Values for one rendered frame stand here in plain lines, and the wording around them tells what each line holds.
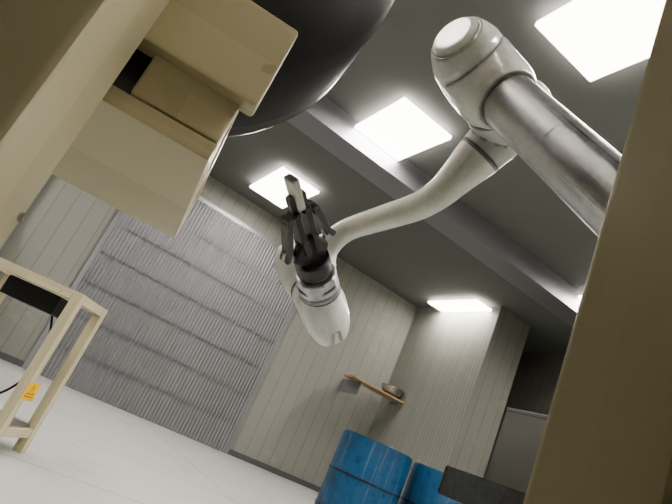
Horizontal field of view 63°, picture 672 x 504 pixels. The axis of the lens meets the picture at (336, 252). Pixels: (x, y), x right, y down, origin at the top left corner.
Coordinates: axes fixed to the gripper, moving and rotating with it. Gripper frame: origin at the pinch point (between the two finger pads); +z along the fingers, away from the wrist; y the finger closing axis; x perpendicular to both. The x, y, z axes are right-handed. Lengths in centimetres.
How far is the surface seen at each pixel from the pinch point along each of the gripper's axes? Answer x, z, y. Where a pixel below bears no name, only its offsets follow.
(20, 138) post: -39, 43, 38
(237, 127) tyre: -6.6, 20.5, 10.0
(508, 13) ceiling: 165, -85, -279
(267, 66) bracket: -29.7, 37.1, 15.2
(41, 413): 163, -161, 85
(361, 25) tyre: -18.7, 32.0, -5.7
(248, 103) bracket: -31, 35, 19
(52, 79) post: -38, 46, 35
